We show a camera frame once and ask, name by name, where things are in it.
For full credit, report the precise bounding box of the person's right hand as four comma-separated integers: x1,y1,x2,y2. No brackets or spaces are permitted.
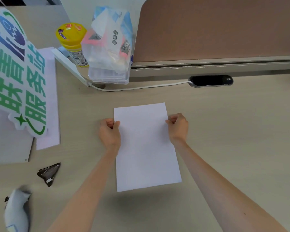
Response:
165,113,189,145

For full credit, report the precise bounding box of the person's left hand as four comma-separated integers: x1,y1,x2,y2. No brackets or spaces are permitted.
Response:
98,118,121,151

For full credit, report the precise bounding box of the white paper sheet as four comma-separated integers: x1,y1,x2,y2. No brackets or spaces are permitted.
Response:
114,102,182,193

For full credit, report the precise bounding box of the person's left forearm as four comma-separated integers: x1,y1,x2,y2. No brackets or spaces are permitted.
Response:
46,146,120,232

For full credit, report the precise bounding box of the person's right forearm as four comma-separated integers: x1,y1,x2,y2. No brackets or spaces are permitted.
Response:
172,139,288,232

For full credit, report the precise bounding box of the clear plastic storage box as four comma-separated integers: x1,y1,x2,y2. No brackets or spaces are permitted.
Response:
81,31,136,85

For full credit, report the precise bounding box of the pale lilac paper sheet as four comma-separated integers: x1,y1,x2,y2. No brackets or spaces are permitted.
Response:
35,47,61,150

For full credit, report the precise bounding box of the white flat bar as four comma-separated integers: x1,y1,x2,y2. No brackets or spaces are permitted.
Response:
51,48,91,87

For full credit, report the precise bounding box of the black folded wrapper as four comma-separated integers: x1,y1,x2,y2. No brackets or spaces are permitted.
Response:
36,162,61,187

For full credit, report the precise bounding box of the blue white plastic bag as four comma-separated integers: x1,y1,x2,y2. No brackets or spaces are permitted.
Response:
86,6,133,73

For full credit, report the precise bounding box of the yellow lidded plastic jar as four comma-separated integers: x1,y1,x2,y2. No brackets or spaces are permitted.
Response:
56,22,89,68

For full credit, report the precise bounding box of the brown desk partition panel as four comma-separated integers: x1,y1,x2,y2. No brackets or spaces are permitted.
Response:
130,0,290,78

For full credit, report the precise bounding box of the green lettered cutout sign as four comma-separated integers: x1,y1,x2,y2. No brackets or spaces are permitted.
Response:
0,8,49,138

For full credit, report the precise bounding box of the white grey handheld device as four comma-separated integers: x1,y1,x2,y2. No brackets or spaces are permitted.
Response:
4,186,33,232

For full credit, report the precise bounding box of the black desk cable grommet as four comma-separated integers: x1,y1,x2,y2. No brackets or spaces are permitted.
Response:
189,75,234,88

